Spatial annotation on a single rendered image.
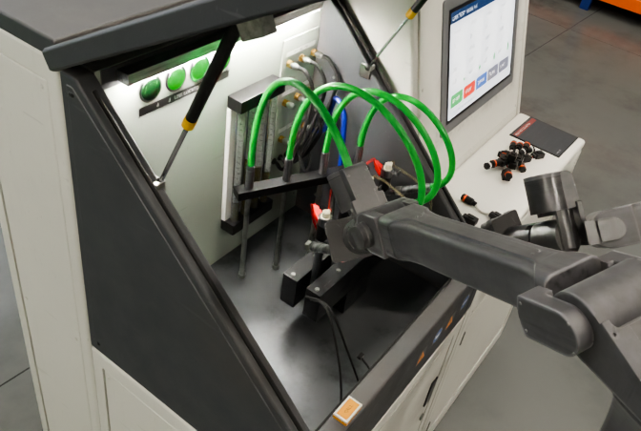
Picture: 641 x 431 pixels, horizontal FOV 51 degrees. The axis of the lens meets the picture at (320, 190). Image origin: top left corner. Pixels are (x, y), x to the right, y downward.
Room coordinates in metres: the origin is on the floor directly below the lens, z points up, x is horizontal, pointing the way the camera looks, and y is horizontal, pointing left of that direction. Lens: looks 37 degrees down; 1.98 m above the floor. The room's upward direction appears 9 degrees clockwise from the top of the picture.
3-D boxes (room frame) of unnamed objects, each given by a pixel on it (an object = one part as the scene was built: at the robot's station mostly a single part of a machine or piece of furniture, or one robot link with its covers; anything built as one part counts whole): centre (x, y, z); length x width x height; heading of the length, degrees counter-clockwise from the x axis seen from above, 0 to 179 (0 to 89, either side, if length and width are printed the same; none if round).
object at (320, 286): (1.15, -0.08, 0.91); 0.34 x 0.10 x 0.15; 149
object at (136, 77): (1.18, 0.21, 1.43); 0.54 x 0.03 x 0.02; 149
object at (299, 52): (1.39, 0.08, 1.20); 0.13 x 0.03 x 0.31; 149
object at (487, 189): (1.57, -0.50, 0.97); 0.70 x 0.22 x 0.03; 149
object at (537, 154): (1.60, -0.52, 1.01); 0.23 x 0.11 x 0.06; 149
